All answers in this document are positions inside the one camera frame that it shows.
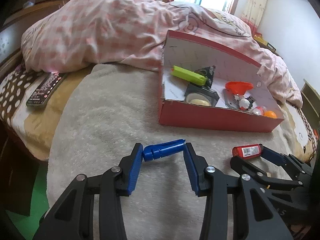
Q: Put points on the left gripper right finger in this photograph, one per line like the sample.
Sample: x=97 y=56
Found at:
x=254 y=217

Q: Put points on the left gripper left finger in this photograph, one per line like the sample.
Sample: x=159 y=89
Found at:
x=71 y=217

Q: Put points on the beige fleece blanket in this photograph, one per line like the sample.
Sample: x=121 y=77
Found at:
x=112 y=109

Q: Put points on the white red capsule toy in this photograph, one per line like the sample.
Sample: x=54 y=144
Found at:
x=246 y=103

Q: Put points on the red cardboard shoe box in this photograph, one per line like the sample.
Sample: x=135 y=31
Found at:
x=192 y=52

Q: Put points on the dark wooden headboard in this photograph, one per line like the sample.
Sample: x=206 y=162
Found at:
x=21 y=15

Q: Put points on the blue plastic cylinder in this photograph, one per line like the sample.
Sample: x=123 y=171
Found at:
x=153 y=152

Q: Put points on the sheep pattern bed sheet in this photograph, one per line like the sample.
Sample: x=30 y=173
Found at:
x=35 y=127

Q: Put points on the dark transparent plastic tray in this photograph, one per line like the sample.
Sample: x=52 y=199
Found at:
x=211 y=95

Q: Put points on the red labelled small box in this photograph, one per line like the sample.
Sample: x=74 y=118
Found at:
x=248 y=151

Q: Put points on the grey perforated plastic block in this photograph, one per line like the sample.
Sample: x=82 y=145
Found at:
x=232 y=100

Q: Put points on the dark tape roll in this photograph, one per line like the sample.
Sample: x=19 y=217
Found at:
x=197 y=99

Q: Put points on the right pink floral curtain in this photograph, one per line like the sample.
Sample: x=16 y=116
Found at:
x=253 y=13

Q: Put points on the orange plastic funnel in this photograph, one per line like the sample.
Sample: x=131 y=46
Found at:
x=238 y=88

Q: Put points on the black patterned pyramid puzzle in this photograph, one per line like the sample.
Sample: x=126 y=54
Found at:
x=207 y=72

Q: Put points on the wooden side shelf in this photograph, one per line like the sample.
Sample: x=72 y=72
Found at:
x=311 y=104

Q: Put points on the pink checked duvet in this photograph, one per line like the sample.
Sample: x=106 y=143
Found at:
x=133 y=32

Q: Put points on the small clear plastic bottle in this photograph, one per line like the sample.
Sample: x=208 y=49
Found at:
x=259 y=110

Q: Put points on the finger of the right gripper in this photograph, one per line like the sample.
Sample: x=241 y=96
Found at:
x=290 y=163
x=242 y=166

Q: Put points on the black remote control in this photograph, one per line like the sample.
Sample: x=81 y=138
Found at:
x=45 y=90

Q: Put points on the yellow box on cabinet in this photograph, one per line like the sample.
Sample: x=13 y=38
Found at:
x=259 y=38

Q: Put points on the orange ball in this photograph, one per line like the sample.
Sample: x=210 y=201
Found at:
x=270 y=114

